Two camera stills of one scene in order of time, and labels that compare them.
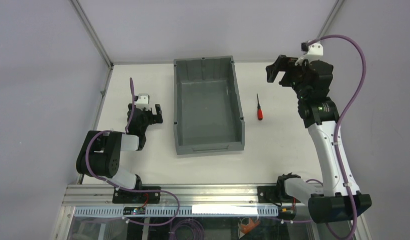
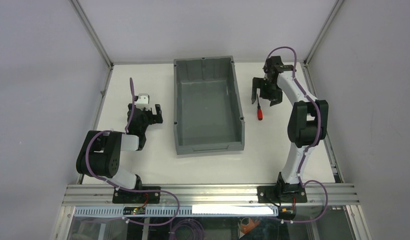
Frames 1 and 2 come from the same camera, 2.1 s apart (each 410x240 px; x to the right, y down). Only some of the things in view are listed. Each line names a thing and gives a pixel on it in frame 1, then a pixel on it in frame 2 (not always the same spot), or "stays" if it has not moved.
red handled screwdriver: (259, 112) stays
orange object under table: (246, 228) stays
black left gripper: (147, 114) stays
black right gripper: (287, 73) to (267, 89)
